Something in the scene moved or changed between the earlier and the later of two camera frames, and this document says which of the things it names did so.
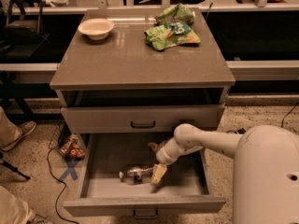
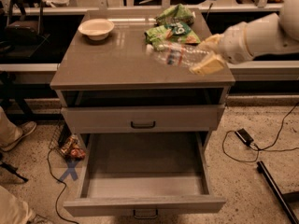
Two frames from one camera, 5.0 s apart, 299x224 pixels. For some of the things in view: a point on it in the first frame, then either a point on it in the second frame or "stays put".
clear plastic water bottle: x=136 y=175 → x=177 y=54
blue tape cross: x=72 y=163 stays put
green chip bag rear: x=178 y=12 stays put
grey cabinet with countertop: x=110 y=81 stays put
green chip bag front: x=170 y=35 stays put
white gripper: x=163 y=157 → x=233 y=44
